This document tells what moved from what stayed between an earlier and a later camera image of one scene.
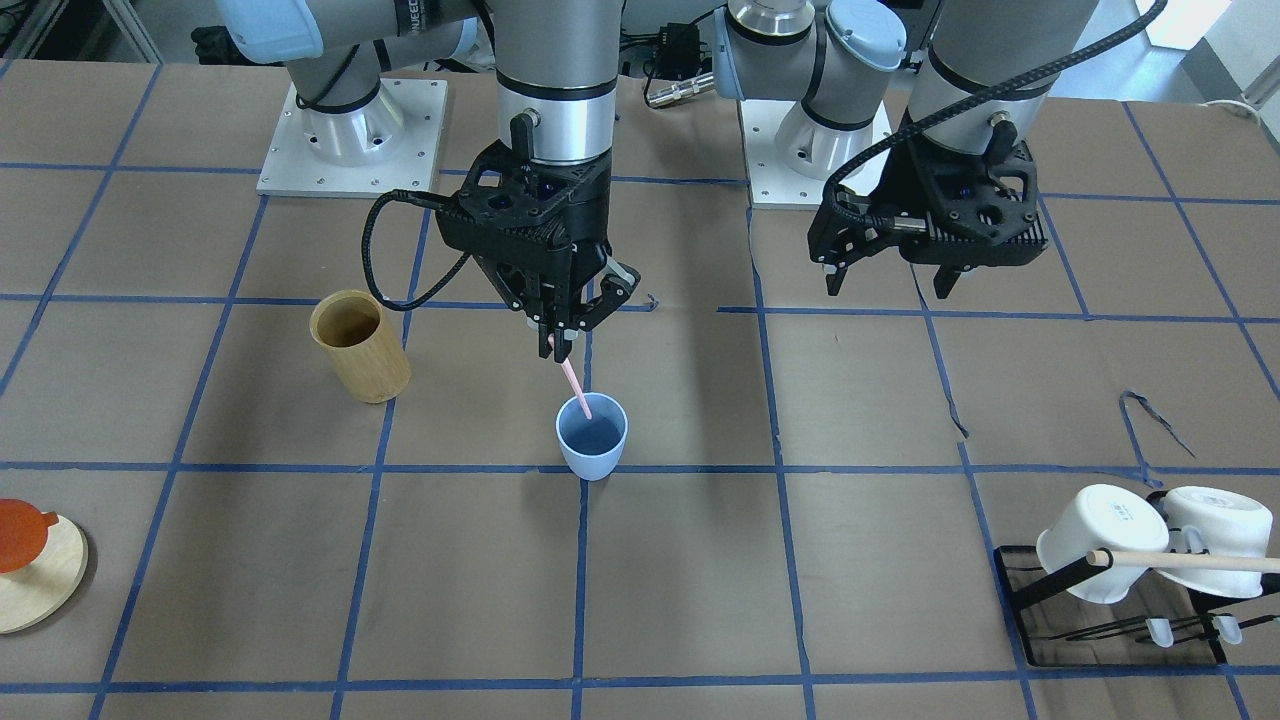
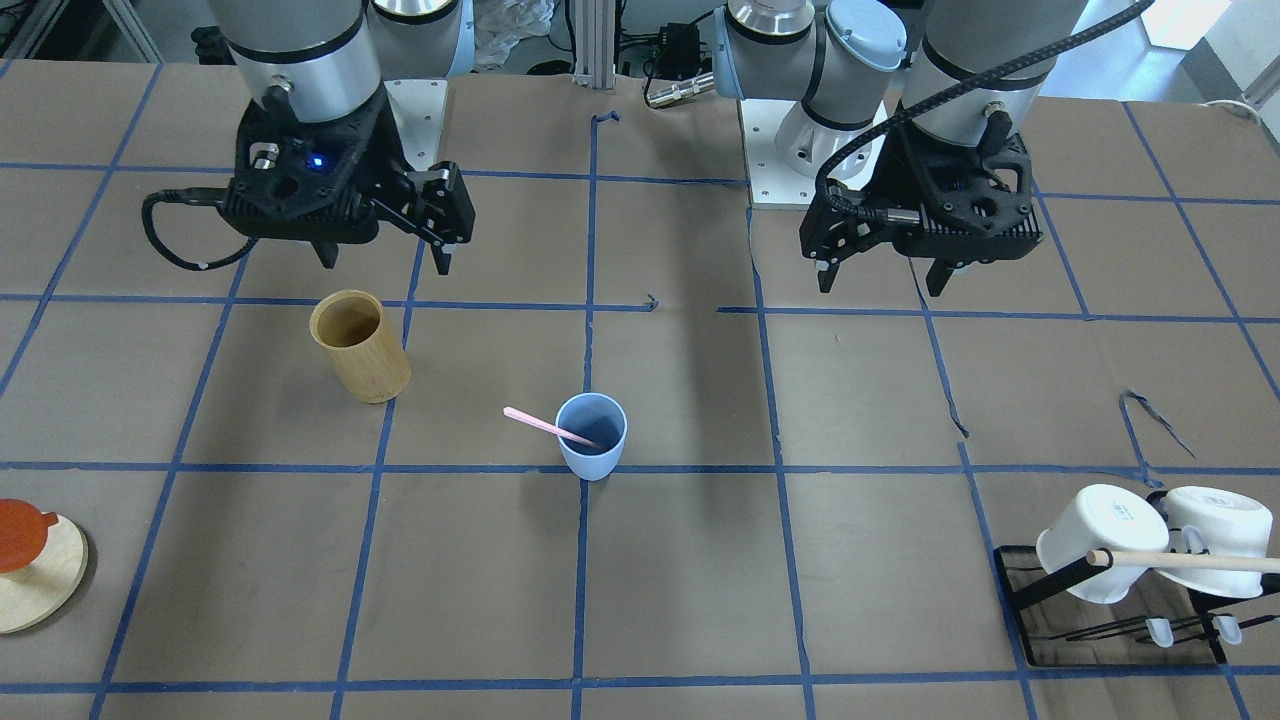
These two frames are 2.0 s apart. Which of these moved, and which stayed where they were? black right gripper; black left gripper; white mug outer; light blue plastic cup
Moved: black right gripper
Stayed: white mug outer; light blue plastic cup; black left gripper
